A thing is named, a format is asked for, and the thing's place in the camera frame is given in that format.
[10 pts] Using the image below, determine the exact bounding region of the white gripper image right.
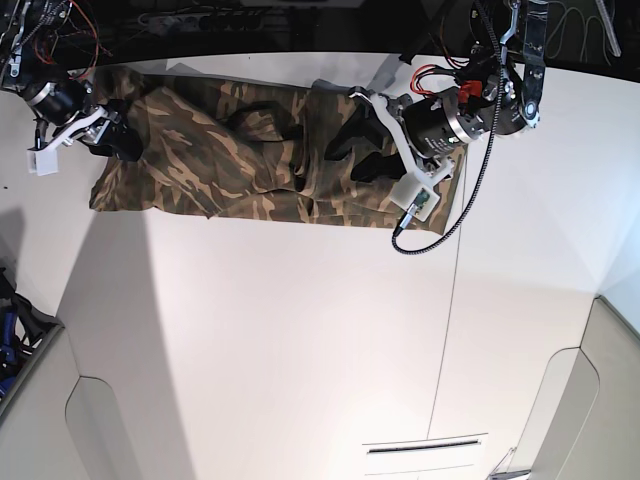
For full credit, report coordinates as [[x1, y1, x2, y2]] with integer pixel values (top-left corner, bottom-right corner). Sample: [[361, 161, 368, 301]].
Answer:
[[324, 87, 455, 184]]

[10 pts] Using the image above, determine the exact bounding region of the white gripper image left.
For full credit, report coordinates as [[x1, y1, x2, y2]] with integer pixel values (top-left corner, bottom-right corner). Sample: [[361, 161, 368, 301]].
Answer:
[[28, 105, 144, 162]]

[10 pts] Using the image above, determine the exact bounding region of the camouflage T-shirt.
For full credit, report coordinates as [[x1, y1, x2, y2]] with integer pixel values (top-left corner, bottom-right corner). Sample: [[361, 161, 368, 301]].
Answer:
[[88, 67, 471, 236]]

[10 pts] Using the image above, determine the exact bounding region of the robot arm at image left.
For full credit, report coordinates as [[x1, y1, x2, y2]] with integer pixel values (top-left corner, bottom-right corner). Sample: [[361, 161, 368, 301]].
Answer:
[[1, 1, 143, 176]]

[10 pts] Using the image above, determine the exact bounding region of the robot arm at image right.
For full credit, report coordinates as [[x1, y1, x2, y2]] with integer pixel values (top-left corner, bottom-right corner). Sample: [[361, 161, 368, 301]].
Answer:
[[324, 1, 549, 182]]

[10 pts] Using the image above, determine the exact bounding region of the black power strip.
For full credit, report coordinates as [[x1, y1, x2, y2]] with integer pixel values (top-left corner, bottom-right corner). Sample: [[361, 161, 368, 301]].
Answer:
[[138, 10, 263, 36]]

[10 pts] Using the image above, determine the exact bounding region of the blue and black equipment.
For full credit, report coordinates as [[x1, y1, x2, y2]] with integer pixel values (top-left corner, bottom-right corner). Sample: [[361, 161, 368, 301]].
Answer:
[[1, 262, 64, 402]]

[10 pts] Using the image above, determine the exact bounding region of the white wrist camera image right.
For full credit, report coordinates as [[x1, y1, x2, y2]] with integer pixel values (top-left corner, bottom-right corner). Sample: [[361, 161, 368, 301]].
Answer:
[[390, 172, 440, 222]]

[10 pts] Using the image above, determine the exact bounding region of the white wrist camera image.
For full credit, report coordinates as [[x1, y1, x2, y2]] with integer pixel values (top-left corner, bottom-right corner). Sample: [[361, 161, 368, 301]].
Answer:
[[390, 172, 440, 222], [27, 149, 59, 176]]

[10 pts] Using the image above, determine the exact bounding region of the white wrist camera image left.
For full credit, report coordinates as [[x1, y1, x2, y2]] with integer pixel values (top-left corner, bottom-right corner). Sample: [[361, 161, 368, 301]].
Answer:
[[27, 149, 59, 176]]

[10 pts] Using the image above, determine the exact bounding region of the black braided camera cable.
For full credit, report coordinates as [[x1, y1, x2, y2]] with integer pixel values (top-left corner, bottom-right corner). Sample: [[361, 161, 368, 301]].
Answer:
[[389, 0, 506, 256]]

